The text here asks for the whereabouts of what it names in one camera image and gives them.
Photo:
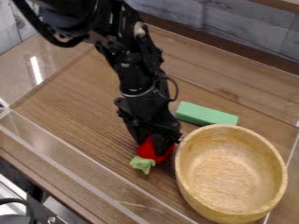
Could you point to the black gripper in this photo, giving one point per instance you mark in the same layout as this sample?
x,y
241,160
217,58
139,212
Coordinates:
x,y
145,115

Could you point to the red plush strawberry green leaf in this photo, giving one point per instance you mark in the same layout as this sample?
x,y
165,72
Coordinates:
x,y
147,158

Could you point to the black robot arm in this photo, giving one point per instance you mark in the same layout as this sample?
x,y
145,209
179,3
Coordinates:
x,y
109,25

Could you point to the green foam block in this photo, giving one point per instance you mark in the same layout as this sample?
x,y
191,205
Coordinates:
x,y
199,115

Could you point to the wooden bowl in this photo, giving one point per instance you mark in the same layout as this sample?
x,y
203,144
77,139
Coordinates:
x,y
229,173

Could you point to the clear acrylic tray wall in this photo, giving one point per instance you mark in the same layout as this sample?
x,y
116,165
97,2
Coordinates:
x,y
64,139

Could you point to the black metal stand bracket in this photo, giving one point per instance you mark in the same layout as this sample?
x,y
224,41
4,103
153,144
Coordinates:
x,y
25,210

